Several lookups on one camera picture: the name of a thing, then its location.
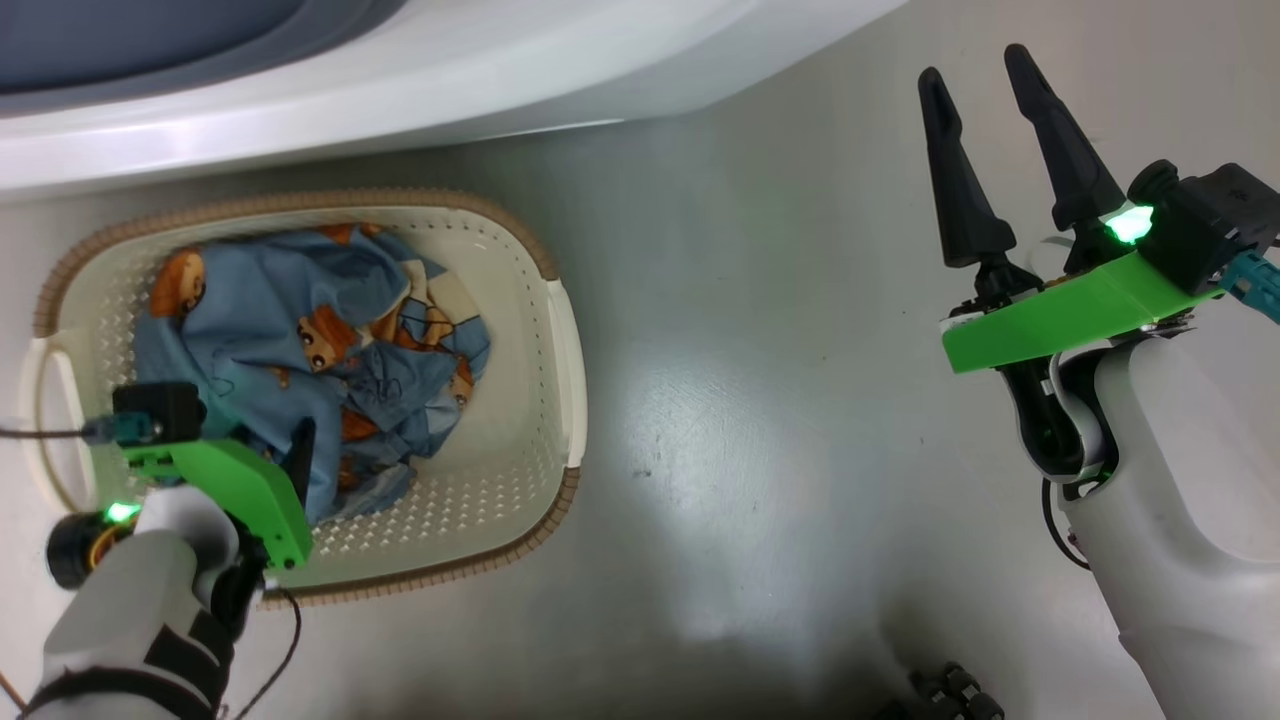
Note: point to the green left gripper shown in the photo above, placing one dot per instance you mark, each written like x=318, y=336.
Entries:
x=245, y=490

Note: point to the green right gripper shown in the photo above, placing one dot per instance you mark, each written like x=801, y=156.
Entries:
x=1060, y=315

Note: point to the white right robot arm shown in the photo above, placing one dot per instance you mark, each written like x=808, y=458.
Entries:
x=1190, y=520

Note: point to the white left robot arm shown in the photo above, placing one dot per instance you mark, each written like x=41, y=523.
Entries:
x=130, y=600

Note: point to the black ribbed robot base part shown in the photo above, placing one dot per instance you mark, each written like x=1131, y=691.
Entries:
x=945, y=695

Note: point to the white front-load washing machine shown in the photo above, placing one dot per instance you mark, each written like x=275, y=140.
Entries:
x=500, y=80

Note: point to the cream perforated laundry basket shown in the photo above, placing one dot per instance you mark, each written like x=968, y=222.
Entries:
x=500, y=450

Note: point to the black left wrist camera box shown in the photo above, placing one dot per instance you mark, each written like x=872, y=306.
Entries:
x=160, y=410

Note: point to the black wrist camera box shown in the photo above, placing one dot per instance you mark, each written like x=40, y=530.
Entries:
x=160, y=410
x=1210, y=225

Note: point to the teal left camera connector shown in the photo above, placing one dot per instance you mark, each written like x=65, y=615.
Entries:
x=120, y=430

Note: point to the teal camera connector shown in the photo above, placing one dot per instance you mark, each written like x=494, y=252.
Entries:
x=1255, y=285
x=120, y=430

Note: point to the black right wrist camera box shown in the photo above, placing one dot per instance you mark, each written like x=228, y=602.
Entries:
x=1210, y=225

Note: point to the teal right camera connector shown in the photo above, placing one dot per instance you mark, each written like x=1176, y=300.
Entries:
x=1255, y=285

